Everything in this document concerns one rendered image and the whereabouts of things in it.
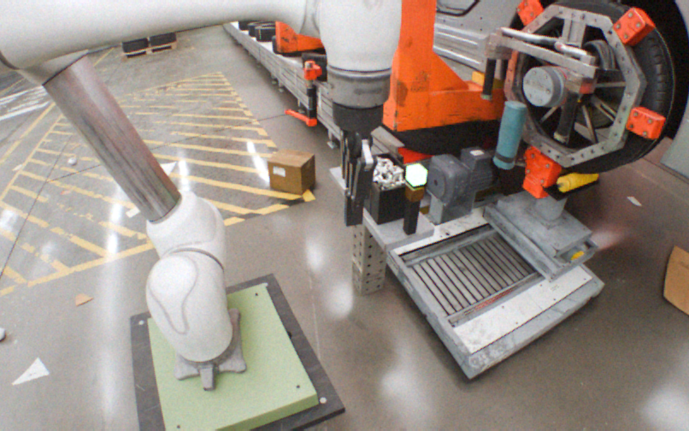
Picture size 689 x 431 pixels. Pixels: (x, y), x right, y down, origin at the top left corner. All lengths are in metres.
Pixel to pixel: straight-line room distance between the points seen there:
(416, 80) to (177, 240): 1.03
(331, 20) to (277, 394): 0.72
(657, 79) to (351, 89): 1.01
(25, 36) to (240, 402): 0.75
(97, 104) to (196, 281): 0.38
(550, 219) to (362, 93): 1.31
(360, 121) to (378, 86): 0.06
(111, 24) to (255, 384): 0.73
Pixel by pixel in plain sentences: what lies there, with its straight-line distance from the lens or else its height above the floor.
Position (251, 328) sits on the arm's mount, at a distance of 0.89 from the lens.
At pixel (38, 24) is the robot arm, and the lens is 0.51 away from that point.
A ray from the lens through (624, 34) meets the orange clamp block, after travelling 1.22.
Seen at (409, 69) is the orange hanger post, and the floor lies 0.79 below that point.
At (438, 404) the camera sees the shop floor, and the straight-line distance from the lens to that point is 1.22.
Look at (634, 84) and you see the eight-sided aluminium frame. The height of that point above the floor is 0.95.
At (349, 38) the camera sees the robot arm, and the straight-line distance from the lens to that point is 0.44.
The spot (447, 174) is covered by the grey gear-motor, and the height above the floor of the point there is 0.39.
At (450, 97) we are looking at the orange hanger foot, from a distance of 1.53.
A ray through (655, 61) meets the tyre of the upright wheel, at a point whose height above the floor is 1.03.
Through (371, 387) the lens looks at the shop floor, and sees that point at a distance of 1.21.
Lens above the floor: 1.10
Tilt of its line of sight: 38 degrees down
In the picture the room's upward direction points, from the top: straight up
